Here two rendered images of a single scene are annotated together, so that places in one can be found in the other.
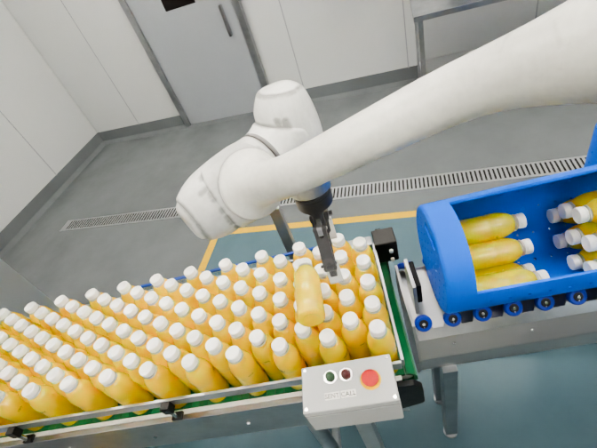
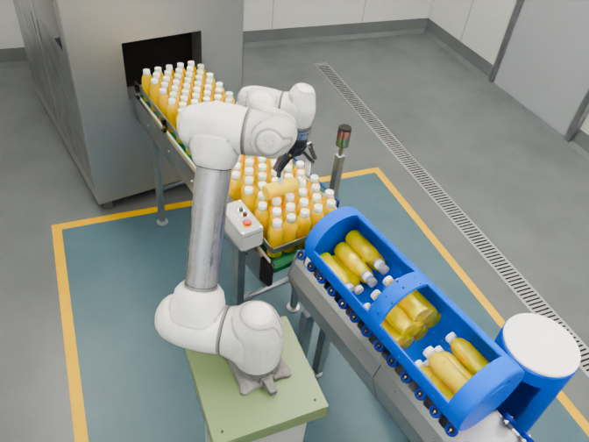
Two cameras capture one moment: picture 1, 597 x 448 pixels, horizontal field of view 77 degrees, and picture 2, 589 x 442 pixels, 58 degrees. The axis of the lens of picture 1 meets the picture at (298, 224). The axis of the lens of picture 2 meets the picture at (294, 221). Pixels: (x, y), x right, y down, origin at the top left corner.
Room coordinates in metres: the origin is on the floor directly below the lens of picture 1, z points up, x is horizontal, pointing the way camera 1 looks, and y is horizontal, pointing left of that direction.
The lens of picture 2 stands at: (-0.76, -1.20, 2.60)
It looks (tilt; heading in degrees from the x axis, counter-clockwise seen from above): 42 degrees down; 40
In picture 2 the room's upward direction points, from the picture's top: 7 degrees clockwise
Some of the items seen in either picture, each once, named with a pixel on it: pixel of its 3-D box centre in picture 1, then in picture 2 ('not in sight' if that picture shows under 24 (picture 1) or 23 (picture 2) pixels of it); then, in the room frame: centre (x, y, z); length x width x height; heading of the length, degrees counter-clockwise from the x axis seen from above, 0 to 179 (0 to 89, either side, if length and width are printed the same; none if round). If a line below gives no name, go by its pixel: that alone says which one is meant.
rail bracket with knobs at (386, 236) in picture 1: (385, 247); not in sight; (0.81, -0.24, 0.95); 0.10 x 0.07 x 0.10; 167
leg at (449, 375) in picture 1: (449, 403); (301, 351); (0.53, -0.29, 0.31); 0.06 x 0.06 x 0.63; 77
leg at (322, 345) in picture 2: (438, 367); (323, 339); (0.66, -0.32, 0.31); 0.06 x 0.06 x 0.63; 77
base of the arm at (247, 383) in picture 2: not in sight; (259, 364); (-0.05, -0.54, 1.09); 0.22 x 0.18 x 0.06; 72
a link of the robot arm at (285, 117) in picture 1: (284, 132); (298, 103); (0.58, -0.04, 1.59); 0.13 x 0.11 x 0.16; 124
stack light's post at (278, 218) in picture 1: (313, 297); (325, 235); (1.04, 0.06, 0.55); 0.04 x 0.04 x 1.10; 77
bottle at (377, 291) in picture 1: (372, 301); (302, 228); (0.61, -0.11, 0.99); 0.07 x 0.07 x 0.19
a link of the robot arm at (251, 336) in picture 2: not in sight; (254, 333); (-0.05, -0.51, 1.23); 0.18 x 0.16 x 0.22; 124
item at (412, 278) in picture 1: (414, 285); not in sight; (0.61, -0.24, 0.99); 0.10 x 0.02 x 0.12; 167
